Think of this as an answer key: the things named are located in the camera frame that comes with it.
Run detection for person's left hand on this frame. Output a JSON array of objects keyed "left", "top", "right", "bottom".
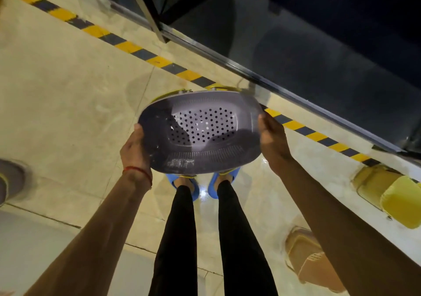
[{"left": 119, "top": 123, "right": 153, "bottom": 188}]

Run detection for person's right hand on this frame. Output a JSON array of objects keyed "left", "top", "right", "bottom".
[{"left": 257, "top": 111, "right": 293, "bottom": 176}]

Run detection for purple basket yellow handles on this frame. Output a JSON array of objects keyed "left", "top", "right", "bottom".
[
  {"left": 138, "top": 83, "right": 264, "bottom": 178},
  {"left": 0, "top": 158, "right": 26, "bottom": 205}
]

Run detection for black metal shelf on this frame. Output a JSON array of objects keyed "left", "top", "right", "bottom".
[{"left": 98, "top": 0, "right": 421, "bottom": 161}]

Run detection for brown basket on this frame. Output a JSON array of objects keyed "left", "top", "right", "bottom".
[{"left": 285, "top": 226, "right": 346, "bottom": 294}]

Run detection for yellow basket dark handles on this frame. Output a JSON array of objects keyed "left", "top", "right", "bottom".
[{"left": 352, "top": 164, "right": 421, "bottom": 230}]

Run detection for person's right forearm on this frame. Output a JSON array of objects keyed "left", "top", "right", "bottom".
[{"left": 273, "top": 157, "right": 421, "bottom": 296}]

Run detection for person's left forearm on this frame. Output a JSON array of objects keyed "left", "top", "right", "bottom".
[{"left": 25, "top": 169, "right": 153, "bottom": 296}]

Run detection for blue left slipper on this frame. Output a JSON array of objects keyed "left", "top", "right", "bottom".
[{"left": 165, "top": 173, "right": 200, "bottom": 202}]

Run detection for blue slipper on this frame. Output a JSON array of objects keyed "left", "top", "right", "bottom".
[
  {"left": 207, "top": 167, "right": 241, "bottom": 200},
  {"left": 165, "top": 173, "right": 200, "bottom": 202}
]

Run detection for blue right slipper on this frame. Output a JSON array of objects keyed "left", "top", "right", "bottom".
[{"left": 207, "top": 167, "right": 241, "bottom": 200}]

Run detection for black trousers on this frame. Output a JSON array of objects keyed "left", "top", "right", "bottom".
[{"left": 148, "top": 180, "right": 278, "bottom": 296}]

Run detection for yellow grey display platform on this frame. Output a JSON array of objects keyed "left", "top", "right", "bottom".
[{"left": 0, "top": 203, "right": 211, "bottom": 296}]

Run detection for red string bracelet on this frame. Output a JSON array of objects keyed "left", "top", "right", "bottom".
[{"left": 122, "top": 166, "right": 153, "bottom": 188}]

